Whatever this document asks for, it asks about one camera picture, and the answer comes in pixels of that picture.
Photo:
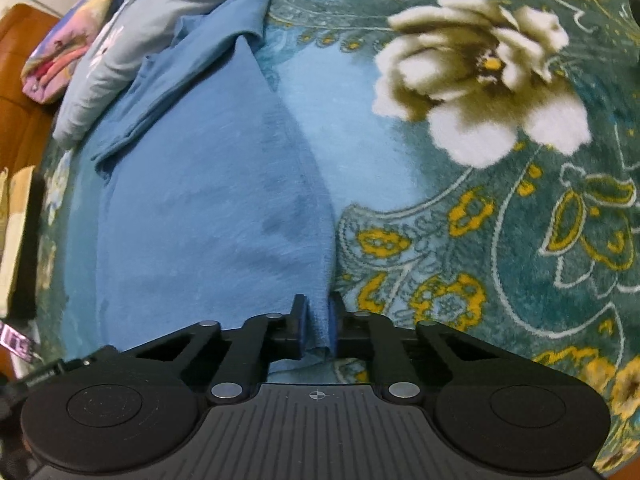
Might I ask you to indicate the brown wooden headboard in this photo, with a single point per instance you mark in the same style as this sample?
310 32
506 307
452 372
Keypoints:
25 85

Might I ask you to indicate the pink multicoloured folded cloth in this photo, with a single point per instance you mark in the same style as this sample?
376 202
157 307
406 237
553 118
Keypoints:
65 45

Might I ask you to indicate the blue sweater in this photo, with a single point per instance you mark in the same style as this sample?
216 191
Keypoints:
200 210

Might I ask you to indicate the green floral blanket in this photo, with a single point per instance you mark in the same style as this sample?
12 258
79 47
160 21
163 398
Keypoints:
475 260

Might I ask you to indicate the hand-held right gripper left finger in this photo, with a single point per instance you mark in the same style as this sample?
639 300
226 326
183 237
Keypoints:
303 330

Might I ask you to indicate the beige box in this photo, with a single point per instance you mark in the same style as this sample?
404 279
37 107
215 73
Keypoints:
15 240

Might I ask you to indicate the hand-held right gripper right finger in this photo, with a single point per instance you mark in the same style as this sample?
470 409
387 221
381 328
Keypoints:
333 330

